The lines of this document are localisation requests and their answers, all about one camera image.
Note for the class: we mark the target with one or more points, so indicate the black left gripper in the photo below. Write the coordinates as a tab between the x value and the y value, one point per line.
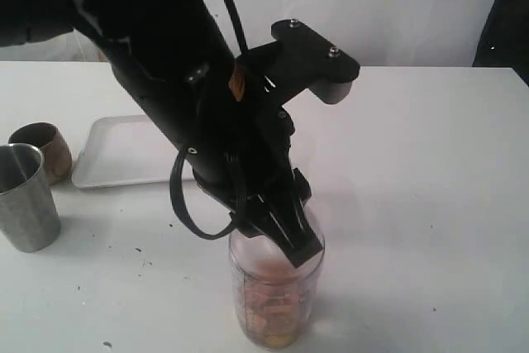
242	139

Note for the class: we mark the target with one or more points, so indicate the clear dome lid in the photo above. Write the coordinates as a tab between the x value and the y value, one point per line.
262	259

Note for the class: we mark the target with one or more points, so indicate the clear plastic shaker tumbler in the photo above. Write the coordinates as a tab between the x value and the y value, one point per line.
237	277

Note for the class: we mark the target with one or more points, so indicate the brown wooden cup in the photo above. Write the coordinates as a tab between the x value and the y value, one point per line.
48	139

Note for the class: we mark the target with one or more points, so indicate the stainless steel cup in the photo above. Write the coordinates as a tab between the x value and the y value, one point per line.
29	219

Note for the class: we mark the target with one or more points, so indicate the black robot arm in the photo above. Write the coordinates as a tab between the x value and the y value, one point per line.
171	58

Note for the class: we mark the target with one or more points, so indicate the gold coins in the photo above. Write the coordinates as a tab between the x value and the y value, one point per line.
273	315

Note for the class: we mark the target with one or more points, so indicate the white rectangular tray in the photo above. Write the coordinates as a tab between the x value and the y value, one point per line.
125	150

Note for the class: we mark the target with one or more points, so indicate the white backdrop sheet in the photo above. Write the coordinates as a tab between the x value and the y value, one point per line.
380	32

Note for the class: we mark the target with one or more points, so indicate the dark curtain at right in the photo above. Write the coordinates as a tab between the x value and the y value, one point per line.
504	40

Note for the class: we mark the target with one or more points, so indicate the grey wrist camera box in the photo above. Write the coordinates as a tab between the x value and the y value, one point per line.
306	60

